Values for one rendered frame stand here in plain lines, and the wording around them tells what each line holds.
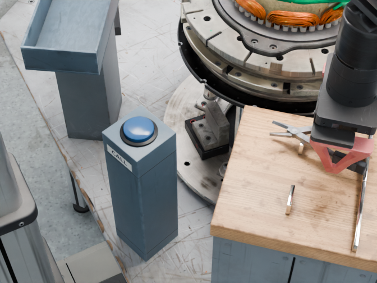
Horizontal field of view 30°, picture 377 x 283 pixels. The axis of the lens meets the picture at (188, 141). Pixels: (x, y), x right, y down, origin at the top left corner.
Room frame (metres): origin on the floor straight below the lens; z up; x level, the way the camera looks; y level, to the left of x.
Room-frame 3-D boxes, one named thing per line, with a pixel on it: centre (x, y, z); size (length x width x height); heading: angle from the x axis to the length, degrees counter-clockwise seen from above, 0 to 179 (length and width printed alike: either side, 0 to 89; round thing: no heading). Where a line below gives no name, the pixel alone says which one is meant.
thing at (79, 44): (0.84, 0.17, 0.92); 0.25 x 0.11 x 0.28; 174
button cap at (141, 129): (0.60, 0.07, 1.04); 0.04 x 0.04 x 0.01
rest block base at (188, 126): (0.77, -0.03, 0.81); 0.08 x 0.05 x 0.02; 23
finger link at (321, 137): (0.51, -0.17, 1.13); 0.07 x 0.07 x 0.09; 76
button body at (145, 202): (0.60, 0.07, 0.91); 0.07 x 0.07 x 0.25; 44
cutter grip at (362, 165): (0.50, -0.19, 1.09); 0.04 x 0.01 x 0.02; 60
